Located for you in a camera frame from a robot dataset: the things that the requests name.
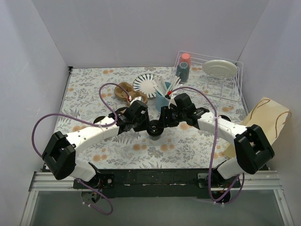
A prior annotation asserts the black coffee cup lid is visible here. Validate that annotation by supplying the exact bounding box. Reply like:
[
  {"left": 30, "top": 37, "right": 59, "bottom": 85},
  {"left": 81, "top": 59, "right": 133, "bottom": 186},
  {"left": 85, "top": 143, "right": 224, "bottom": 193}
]
[{"left": 147, "top": 120, "right": 163, "bottom": 136}]

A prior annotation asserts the dark paper coffee cup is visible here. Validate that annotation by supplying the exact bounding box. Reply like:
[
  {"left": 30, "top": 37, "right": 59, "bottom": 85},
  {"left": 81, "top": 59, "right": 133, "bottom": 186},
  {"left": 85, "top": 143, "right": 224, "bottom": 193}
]
[{"left": 149, "top": 135, "right": 161, "bottom": 141}]

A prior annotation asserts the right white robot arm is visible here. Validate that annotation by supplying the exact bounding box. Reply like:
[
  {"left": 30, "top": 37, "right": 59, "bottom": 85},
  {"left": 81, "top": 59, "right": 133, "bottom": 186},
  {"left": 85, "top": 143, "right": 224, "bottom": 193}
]
[{"left": 158, "top": 93, "right": 275, "bottom": 187}]

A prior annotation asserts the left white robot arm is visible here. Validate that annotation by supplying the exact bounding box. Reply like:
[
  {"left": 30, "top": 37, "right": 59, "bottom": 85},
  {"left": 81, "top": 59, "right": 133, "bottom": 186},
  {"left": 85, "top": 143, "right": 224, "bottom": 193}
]
[{"left": 42, "top": 100, "right": 148, "bottom": 188}]

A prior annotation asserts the blue straw holder cup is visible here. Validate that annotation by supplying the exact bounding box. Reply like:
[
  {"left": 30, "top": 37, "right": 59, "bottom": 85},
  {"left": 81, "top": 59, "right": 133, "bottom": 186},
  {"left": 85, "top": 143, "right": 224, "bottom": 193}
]
[{"left": 154, "top": 81, "right": 171, "bottom": 112}]

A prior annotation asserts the brown cardboard cup carrier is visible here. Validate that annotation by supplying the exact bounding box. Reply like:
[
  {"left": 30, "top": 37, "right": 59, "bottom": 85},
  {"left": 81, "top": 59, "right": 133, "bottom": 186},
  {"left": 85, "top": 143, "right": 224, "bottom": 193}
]
[{"left": 114, "top": 82, "right": 148, "bottom": 106}]

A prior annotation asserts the stack of black lids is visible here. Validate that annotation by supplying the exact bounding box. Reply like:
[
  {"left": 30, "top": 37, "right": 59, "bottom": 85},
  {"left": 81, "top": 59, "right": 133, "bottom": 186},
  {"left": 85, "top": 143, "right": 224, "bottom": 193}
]
[{"left": 93, "top": 116, "right": 105, "bottom": 124}]

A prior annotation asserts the blue striped plate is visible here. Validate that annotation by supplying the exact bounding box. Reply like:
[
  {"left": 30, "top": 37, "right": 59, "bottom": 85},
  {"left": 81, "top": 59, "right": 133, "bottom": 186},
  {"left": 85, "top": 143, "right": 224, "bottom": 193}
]
[{"left": 132, "top": 73, "right": 157, "bottom": 99}]

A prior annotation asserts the dark teal cup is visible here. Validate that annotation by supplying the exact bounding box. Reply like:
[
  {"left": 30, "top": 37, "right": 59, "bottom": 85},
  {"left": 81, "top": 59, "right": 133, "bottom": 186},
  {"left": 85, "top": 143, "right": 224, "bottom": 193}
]
[{"left": 176, "top": 62, "right": 190, "bottom": 83}]

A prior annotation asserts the pink cup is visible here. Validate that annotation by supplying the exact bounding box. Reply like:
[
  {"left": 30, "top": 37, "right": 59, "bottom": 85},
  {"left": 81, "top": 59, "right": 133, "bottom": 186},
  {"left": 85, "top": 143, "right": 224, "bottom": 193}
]
[{"left": 181, "top": 53, "right": 191, "bottom": 67}]

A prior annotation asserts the cream white plate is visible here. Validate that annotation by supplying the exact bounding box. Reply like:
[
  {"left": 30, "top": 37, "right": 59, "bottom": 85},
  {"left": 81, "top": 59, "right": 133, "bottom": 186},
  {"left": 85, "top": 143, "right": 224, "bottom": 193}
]
[{"left": 202, "top": 60, "right": 238, "bottom": 78}]

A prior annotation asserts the brown paper bag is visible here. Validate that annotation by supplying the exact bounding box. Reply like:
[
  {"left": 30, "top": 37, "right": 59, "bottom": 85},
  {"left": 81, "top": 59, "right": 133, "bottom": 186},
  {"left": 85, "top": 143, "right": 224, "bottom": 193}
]
[{"left": 222, "top": 96, "right": 292, "bottom": 161}]

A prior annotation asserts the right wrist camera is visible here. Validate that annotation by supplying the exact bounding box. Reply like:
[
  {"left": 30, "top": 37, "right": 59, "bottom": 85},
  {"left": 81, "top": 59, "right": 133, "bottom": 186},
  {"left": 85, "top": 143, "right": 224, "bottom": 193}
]
[{"left": 165, "top": 91, "right": 177, "bottom": 109}]

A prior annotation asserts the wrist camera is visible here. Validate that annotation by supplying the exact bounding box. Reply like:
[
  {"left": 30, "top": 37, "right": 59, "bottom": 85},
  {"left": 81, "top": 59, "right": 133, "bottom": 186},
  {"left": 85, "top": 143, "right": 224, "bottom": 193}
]
[
  {"left": 128, "top": 96, "right": 143, "bottom": 106},
  {"left": 165, "top": 91, "right": 177, "bottom": 109}
]

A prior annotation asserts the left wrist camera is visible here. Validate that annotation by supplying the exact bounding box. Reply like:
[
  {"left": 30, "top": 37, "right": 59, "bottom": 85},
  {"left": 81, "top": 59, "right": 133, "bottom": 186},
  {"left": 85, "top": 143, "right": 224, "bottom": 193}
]
[{"left": 128, "top": 96, "right": 143, "bottom": 106}]

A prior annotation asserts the white wire dish rack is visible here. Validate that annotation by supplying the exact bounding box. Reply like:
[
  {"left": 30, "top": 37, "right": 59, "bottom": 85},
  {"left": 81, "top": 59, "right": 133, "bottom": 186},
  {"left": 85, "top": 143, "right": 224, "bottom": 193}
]
[{"left": 172, "top": 51, "right": 243, "bottom": 106}]

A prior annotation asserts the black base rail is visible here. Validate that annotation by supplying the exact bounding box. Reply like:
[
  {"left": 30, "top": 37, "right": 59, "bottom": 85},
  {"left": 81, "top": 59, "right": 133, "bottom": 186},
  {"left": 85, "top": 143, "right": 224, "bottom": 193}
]
[{"left": 72, "top": 167, "right": 240, "bottom": 200}]

